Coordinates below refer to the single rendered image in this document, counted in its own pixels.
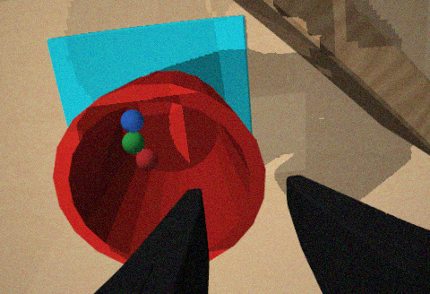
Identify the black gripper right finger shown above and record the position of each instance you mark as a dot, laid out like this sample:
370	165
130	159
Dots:
353	248

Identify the green ball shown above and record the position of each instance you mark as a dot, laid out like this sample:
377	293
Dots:
133	142

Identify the dark red ball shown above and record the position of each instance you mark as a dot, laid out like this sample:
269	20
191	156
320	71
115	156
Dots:
147	159

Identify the red cup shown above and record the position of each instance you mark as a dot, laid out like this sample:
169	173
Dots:
201	144

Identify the blue marble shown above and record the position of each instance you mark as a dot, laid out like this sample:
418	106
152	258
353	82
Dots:
132	121

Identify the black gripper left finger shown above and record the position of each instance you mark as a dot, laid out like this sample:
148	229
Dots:
174	259

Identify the long wooden beam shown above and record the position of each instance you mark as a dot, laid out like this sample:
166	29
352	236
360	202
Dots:
339	41

